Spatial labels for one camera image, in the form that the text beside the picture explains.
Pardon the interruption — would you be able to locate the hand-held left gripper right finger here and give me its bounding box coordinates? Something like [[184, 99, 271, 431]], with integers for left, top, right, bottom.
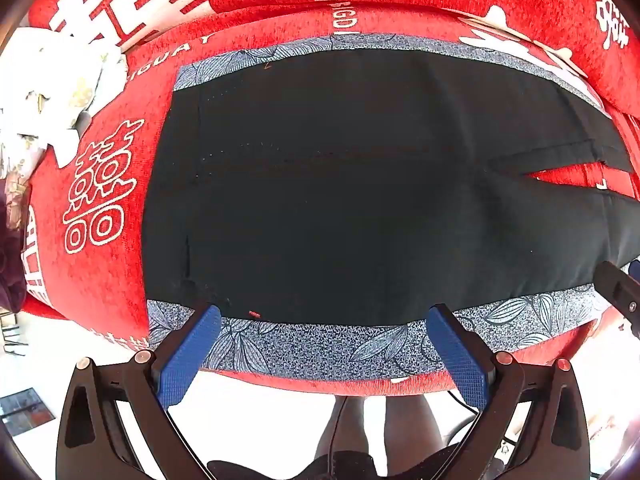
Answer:
[[427, 304, 591, 480]]

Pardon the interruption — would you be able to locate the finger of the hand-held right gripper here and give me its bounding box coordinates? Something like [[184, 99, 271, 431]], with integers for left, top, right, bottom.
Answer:
[[594, 260, 640, 341]]

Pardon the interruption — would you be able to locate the dark purple cloth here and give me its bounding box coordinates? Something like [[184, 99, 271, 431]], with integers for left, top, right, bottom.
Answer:
[[0, 175, 31, 311]]

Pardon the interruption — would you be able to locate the white floral cloth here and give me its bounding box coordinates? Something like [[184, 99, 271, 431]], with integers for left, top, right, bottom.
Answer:
[[0, 27, 128, 168]]

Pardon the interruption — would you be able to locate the person's right leg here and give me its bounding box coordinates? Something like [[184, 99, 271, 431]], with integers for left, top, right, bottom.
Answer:
[[385, 396, 447, 478]]

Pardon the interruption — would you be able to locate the black cable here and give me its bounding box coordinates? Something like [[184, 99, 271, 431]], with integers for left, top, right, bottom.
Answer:
[[324, 396, 351, 476]]

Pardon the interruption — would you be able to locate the dark glass panel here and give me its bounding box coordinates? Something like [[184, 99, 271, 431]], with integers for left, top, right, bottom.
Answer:
[[0, 387, 55, 437]]

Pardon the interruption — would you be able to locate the black pants grey floral trim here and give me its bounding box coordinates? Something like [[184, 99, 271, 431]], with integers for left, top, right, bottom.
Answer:
[[141, 32, 633, 376]]

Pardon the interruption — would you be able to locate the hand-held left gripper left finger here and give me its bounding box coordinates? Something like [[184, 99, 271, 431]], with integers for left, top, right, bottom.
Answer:
[[56, 304, 222, 480]]

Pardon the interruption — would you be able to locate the red printed blanket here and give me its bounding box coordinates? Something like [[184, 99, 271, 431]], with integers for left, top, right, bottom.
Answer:
[[20, 0, 640, 396]]

